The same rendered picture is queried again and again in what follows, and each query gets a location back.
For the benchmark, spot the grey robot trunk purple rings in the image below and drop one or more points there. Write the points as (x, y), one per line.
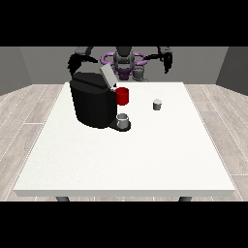
(123, 61)

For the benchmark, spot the pale grey machine lid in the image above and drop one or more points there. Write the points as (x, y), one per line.
(108, 75)

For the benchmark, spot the small grey coffee pod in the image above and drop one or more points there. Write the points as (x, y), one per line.
(157, 105)

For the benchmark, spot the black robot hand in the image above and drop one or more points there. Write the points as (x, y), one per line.
(168, 62)
(75, 62)

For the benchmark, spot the black coffee machine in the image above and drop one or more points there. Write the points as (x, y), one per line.
(92, 103)

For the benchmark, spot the small grey cup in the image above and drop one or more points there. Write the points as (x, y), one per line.
(122, 120)

